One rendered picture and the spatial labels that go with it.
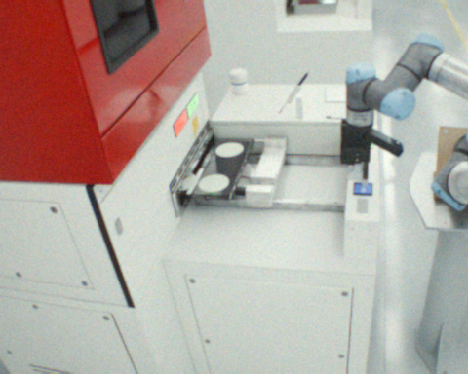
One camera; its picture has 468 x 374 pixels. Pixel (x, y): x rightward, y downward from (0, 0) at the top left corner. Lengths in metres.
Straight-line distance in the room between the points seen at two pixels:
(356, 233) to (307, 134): 0.58
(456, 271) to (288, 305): 0.68
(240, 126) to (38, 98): 0.97
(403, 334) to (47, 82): 1.81
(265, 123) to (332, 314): 0.75
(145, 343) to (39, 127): 0.72
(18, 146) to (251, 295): 0.79
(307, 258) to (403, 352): 0.95
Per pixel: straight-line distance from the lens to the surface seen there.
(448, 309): 2.01
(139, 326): 1.41
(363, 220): 1.31
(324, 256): 1.40
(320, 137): 1.81
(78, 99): 1.00
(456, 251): 1.80
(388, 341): 2.25
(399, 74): 1.18
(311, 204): 1.55
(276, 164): 1.70
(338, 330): 1.54
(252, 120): 1.82
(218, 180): 1.61
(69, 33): 0.96
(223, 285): 1.47
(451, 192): 1.39
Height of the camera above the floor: 1.78
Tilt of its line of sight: 34 degrees down
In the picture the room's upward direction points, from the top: 8 degrees counter-clockwise
